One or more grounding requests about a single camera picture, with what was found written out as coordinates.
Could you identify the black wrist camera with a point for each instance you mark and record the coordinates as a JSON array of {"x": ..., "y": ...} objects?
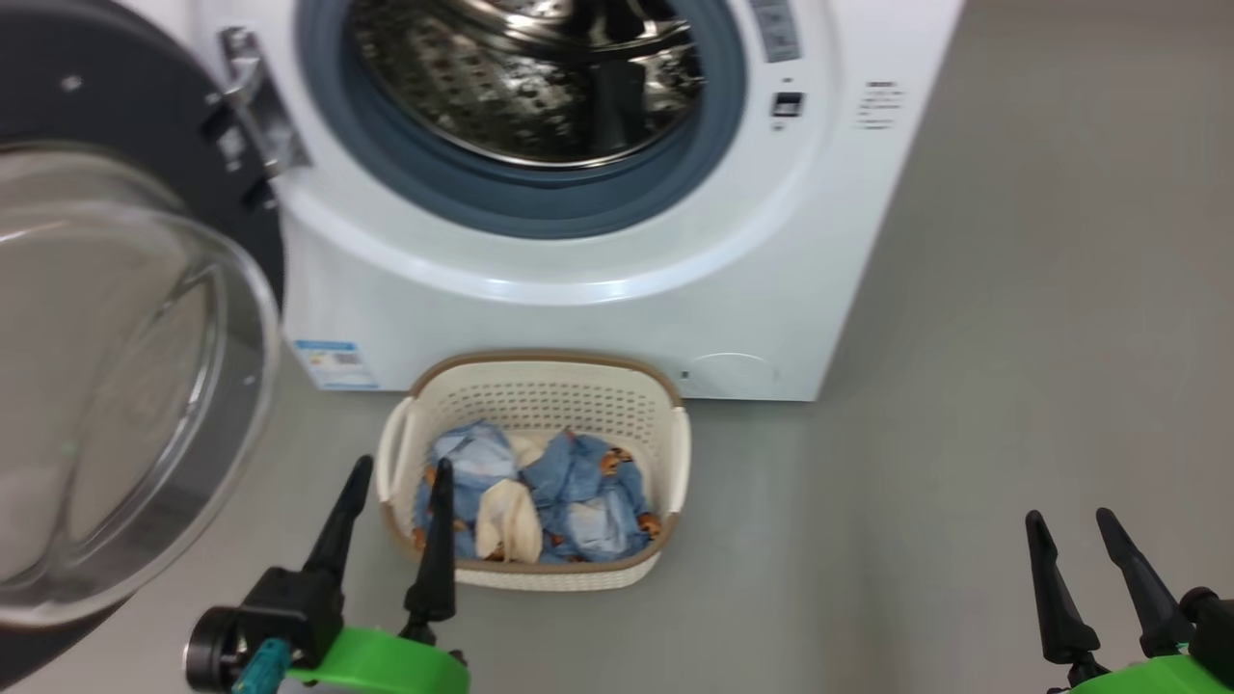
[
  {"x": 289, "y": 607},
  {"x": 1215, "y": 636}
]

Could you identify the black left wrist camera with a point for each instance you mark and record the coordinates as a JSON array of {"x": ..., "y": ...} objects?
[{"x": 289, "y": 607}]

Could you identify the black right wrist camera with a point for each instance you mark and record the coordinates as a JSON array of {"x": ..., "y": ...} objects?
[{"x": 1215, "y": 636}]

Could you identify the cream perforated laundry basket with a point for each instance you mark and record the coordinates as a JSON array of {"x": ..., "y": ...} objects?
[{"x": 540, "y": 395}]

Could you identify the round white filter cover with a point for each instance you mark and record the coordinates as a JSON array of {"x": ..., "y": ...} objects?
[{"x": 733, "y": 376}]

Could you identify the blue energy label sticker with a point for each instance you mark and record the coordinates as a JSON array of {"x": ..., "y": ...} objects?
[{"x": 335, "y": 364}]

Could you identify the grey rubber door seal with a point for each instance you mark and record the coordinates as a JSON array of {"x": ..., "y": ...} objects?
[{"x": 540, "y": 207}]

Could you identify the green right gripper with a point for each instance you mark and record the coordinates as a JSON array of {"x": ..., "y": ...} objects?
[{"x": 1166, "y": 680}]

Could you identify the black round glass door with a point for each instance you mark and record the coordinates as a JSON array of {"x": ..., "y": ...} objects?
[{"x": 135, "y": 386}]

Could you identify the steel washing drum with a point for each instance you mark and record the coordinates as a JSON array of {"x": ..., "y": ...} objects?
[{"x": 521, "y": 87}]

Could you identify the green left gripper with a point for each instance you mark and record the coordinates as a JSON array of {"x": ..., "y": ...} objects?
[{"x": 395, "y": 665}]

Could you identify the metal door hinge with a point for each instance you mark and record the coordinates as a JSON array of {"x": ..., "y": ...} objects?
[{"x": 260, "y": 106}]

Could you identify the small printed text sticker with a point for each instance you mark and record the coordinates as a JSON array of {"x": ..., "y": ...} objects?
[{"x": 880, "y": 104}]

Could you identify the white front-load washing machine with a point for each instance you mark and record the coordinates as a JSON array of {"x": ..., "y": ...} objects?
[{"x": 578, "y": 328}]

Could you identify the black door lock latch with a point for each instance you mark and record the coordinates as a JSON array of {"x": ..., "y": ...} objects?
[{"x": 788, "y": 104}]

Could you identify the cream cloth garment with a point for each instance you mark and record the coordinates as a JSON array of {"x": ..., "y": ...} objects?
[{"x": 509, "y": 520}]

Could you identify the grey instruction strip sticker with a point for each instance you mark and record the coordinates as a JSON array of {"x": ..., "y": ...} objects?
[{"x": 776, "y": 29}]

